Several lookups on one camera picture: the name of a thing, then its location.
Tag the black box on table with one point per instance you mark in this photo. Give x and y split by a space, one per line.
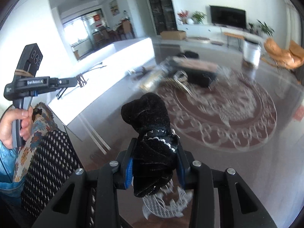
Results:
201 73

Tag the red flower vase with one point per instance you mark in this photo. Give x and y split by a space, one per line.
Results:
183 16

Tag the light blue sleeve forearm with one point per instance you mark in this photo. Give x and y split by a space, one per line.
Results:
8 160

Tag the dining table with chairs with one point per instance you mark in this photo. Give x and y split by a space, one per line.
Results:
103 36

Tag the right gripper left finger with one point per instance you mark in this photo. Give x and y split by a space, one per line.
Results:
111 189

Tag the green potted plant right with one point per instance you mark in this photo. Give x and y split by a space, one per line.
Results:
265 28

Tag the black flat television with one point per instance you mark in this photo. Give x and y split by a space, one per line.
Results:
228 16

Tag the black glass display cabinet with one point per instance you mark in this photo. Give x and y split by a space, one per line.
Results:
163 15

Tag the wooden bench side table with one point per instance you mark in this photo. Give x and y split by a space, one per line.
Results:
239 38

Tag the white tv cabinet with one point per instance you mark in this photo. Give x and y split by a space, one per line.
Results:
214 34

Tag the person's left hand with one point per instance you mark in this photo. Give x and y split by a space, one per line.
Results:
6 125

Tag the orange lounge chair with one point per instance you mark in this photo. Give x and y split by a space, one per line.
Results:
289 59

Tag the cardboard box on floor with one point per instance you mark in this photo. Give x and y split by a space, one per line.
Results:
173 35

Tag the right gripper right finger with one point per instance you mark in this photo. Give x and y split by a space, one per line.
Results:
238 205

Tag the gold hair claw clip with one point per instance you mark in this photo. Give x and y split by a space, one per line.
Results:
179 81

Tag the green potted plant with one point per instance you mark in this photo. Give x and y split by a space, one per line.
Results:
198 17
265 28

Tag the green potted plant left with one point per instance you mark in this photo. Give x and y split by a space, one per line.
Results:
198 17

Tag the black white patterned chair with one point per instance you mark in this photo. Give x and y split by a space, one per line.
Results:
54 161

